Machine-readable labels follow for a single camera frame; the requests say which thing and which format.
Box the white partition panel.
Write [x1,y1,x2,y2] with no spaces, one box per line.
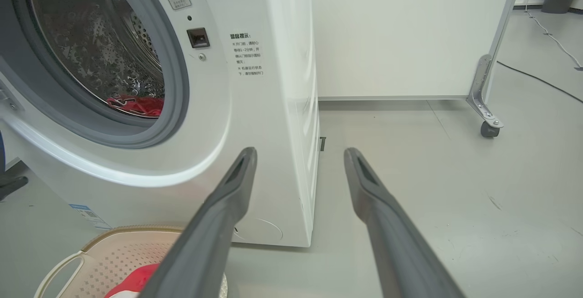
[311,0,517,102]

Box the white front-load washing machine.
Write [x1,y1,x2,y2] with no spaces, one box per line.
[0,0,320,248]

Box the black floor cable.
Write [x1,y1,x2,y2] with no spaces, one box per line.
[496,61,583,105]

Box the metal partition leg with caster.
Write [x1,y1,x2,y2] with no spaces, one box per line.
[467,0,523,139]

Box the blue energy label sticker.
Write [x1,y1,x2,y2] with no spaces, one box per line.
[68,204,113,230]

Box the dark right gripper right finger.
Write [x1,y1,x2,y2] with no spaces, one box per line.
[343,147,466,298]

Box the white floor cable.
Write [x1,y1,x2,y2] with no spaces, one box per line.
[523,0,583,70]

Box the red and white garment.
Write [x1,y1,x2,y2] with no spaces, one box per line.
[104,263,161,298]

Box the cream perforated laundry basket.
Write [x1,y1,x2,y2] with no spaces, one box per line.
[34,225,228,298]

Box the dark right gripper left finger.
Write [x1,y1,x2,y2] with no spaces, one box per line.
[137,147,258,298]

